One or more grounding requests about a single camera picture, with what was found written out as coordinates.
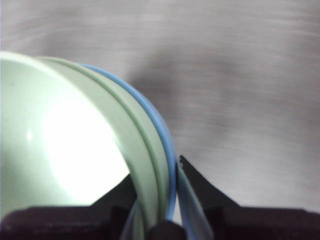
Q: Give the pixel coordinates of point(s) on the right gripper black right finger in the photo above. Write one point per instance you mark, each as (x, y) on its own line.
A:
(250, 222)

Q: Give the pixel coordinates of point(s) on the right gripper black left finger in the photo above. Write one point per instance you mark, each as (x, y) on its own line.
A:
(75, 222)

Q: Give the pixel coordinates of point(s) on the blue ribbed bowl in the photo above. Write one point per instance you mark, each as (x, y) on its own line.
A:
(171, 150)

